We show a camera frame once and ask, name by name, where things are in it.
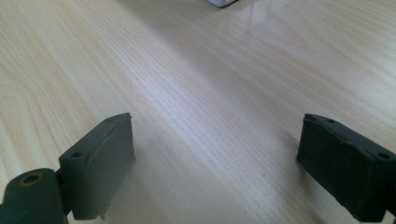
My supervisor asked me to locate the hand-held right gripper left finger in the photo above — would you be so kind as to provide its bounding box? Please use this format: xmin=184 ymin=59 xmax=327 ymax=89
xmin=58 ymin=112 xmax=136 ymax=221

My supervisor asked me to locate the grey flat object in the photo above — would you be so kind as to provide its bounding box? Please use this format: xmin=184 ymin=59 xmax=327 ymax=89
xmin=205 ymin=0 xmax=240 ymax=8

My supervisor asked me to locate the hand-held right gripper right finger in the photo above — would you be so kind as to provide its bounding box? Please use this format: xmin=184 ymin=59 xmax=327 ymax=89
xmin=295 ymin=113 xmax=396 ymax=223

